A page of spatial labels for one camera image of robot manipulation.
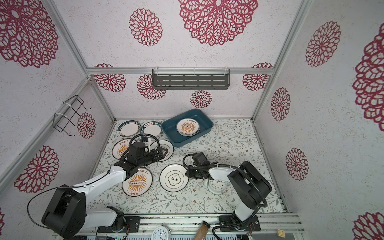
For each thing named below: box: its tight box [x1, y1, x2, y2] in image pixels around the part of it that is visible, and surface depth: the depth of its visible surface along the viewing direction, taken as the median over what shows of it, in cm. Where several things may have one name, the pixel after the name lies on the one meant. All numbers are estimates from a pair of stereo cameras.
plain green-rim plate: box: [117, 120, 142, 138], surface depth 116 cm
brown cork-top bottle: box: [193, 220, 211, 240], surface depth 70 cm
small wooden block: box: [277, 229, 286, 238], surface depth 72 cm
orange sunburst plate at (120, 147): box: [112, 138, 131, 160], surface depth 105 cm
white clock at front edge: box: [151, 225, 172, 240], surface depth 70 cm
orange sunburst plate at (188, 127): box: [176, 118, 201, 137], surface depth 115 cm
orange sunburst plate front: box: [122, 168, 153, 197], surface depth 87 cm
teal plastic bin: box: [161, 108, 214, 148], surface depth 115 cm
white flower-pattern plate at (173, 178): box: [159, 163, 190, 193], surface depth 91 cm
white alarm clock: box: [207, 179, 228, 195], surface depth 85 cm
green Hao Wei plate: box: [140, 121, 163, 138], surface depth 118 cm
